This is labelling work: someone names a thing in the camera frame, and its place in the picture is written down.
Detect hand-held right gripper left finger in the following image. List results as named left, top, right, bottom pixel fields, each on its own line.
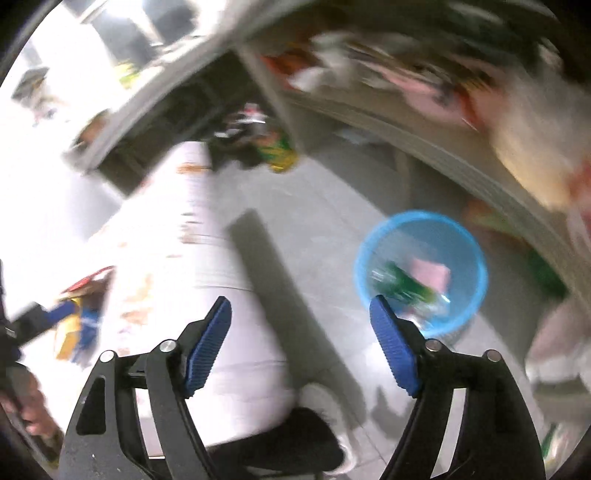
left=60, top=296, right=232, bottom=480

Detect person's dark pants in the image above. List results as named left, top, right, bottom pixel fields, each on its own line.
left=208, top=406, right=347, bottom=476

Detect person's left hand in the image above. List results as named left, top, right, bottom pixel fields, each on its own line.
left=0, top=364, right=63, bottom=446

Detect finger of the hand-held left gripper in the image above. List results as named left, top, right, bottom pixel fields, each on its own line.
left=9, top=302, right=63, bottom=344

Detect pink sponge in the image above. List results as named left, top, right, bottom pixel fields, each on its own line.
left=410, top=257, right=452, bottom=292

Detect pale yellow bag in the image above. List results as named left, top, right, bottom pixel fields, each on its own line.
left=489, top=69, right=591, bottom=208

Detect pink plastic basin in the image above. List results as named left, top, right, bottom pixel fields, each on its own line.
left=379, top=60, right=481, bottom=125

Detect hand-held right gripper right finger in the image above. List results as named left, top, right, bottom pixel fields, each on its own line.
left=369, top=295, right=548, bottom=480

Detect green yellow bag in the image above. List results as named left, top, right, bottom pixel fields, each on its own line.
left=256, top=131, right=301, bottom=174

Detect clear plastic bag red print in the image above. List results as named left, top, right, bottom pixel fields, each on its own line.
left=62, top=267, right=116, bottom=296

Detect person's white shoe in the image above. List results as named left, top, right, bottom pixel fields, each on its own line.
left=298, top=383, right=356, bottom=472

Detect green plastic bottle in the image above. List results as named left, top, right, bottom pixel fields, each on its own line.
left=372, top=261, right=444, bottom=310

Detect floral tablecloth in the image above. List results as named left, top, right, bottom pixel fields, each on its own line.
left=28, top=141, right=298, bottom=450

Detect yellow cardboard box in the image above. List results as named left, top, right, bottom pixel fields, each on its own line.
left=54, top=295, right=93, bottom=365

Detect blue white toothpaste box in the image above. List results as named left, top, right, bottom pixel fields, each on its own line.
left=76, top=307, right=102, bottom=358

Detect blue plastic basket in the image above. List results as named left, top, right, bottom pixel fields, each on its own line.
left=355, top=210, right=489, bottom=340

